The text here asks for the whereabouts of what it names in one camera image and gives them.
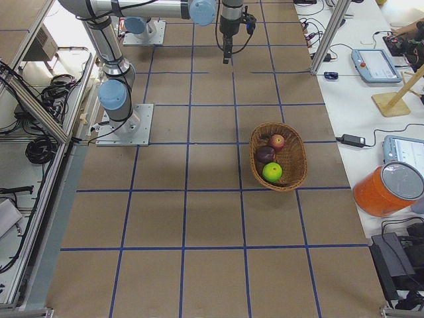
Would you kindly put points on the green apple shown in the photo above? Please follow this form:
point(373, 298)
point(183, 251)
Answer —
point(272, 172)

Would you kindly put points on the dark red apple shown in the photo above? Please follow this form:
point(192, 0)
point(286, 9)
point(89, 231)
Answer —
point(265, 154)

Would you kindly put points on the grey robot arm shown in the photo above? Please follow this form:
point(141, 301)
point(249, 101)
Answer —
point(139, 26)
point(115, 95)

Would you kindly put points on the orange bucket with lid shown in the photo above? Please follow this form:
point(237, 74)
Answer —
point(388, 189)

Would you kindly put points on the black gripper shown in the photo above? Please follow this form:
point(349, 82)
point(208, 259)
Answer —
point(228, 28)

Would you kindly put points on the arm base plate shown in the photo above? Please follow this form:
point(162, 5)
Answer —
point(155, 40)
point(135, 131)

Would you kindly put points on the woven wicker basket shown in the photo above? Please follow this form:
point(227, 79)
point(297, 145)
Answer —
point(291, 158)

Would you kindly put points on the blue teach pendant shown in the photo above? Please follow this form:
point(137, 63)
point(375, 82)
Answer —
point(403, 149)
point(375, 66)

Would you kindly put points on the red yellow apple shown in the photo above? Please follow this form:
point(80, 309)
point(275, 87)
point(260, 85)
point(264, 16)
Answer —
point(276, 141)

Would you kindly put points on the wooden stand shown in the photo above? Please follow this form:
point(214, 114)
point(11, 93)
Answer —
point(392, 104)

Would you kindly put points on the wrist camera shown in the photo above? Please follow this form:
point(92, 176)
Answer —
point(250, 21)

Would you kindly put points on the black power adapter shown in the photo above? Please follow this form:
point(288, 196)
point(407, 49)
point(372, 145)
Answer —
point(353, 140)

